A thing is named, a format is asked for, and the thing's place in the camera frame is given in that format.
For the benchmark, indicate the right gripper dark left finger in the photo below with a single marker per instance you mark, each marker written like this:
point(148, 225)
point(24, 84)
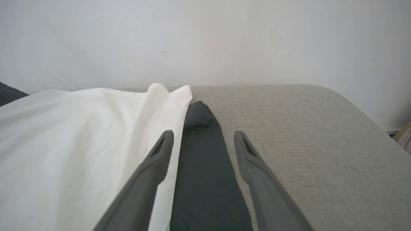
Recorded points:
point(144, 192)

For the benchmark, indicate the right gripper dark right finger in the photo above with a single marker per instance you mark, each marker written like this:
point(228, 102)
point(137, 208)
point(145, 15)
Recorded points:
point(273, 205)

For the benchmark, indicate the black and white garment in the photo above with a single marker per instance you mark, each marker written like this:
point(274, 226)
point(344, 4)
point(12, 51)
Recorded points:
point(48, 144)

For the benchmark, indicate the tan cardboard box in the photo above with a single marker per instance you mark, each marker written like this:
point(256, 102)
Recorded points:
point(405, 138)

